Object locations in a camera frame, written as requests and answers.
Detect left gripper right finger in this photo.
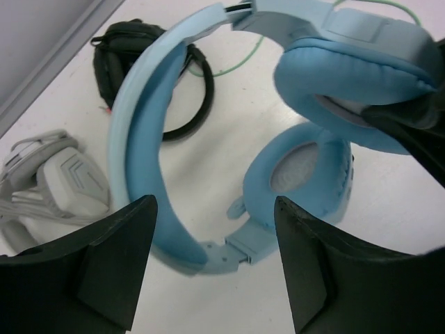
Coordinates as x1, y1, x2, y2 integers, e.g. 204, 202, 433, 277
275, 196, 444, 333

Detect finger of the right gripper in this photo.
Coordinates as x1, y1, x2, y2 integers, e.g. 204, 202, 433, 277
361, 34, 445, 191

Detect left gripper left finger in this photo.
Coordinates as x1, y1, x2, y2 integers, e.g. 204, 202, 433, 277
1, 196, 157, 333

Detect light blue headphones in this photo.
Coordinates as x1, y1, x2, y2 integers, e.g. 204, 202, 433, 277
108, 1, 444, 275

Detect green headphone cable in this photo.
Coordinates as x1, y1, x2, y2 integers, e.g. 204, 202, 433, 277
189, 0, 423, 79

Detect grey white headphones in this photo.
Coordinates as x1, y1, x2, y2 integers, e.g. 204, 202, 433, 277
1, 129, 111, 253

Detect black headphones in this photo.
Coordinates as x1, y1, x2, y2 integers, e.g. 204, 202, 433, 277
90, 18, 215, 142

